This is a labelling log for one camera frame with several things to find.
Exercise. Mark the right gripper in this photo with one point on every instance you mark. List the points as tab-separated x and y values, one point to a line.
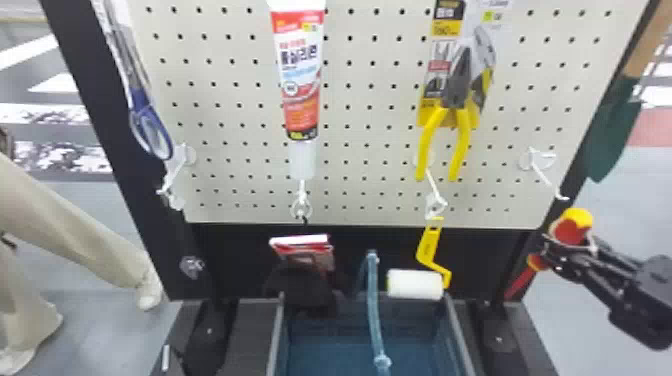
614	281

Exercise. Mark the red yellow screwdriver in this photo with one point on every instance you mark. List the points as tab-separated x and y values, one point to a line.
572	226

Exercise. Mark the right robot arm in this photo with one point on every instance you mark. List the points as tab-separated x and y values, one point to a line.
648	328

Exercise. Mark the yellow paint roller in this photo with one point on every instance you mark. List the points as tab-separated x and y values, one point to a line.
414	284

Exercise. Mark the yellow pliers on card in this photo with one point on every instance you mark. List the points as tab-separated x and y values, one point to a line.
456	78

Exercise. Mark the white pegboard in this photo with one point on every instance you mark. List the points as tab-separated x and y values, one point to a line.
367	131

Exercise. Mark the blue basket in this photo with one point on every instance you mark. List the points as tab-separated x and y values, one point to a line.
341	346

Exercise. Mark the black gloves red card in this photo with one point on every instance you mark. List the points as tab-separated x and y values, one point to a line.
304	278

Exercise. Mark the white sealant tube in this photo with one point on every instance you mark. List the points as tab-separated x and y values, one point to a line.
299	78

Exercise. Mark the blue scissors on card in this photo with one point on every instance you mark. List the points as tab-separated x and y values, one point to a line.
149	126

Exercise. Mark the person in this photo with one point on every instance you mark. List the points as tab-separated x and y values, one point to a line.
47	226

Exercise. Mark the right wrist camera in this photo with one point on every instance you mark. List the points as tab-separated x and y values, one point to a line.
655	281

